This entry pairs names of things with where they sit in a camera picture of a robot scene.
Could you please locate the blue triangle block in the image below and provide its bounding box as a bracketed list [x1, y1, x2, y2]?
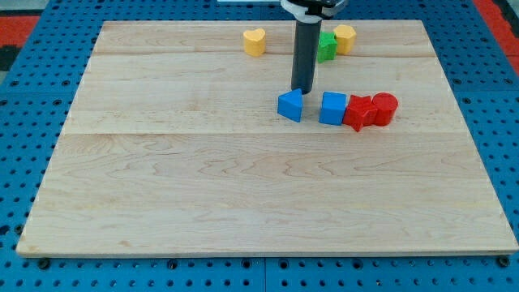
[277, 88, 303, 122]

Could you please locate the yellow heart block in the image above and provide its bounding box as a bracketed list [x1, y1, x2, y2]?
[242, 28, 266, 57]

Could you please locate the red cylinder block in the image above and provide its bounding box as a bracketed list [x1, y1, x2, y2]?
[372, 92, 399, 127]

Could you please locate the yellow hexagon block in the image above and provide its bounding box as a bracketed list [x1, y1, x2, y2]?
[333, 24, 357, 55]

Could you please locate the green star block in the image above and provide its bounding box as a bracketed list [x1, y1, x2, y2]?
[317, 32, 337, 63]

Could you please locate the blue cube block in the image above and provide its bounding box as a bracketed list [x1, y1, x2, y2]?
[319, 92, 347, 126]

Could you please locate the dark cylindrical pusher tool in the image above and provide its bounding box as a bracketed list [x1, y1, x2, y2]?
[291, 20, 322, 95]

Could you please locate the light wooden board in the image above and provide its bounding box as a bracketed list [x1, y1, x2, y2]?
[16, 20, 518, 259]

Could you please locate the red star block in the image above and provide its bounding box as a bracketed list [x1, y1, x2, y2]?
[342, 95, 378, 131]

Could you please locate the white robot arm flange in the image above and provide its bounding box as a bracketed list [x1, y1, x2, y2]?
[280, 0, 349, 24]

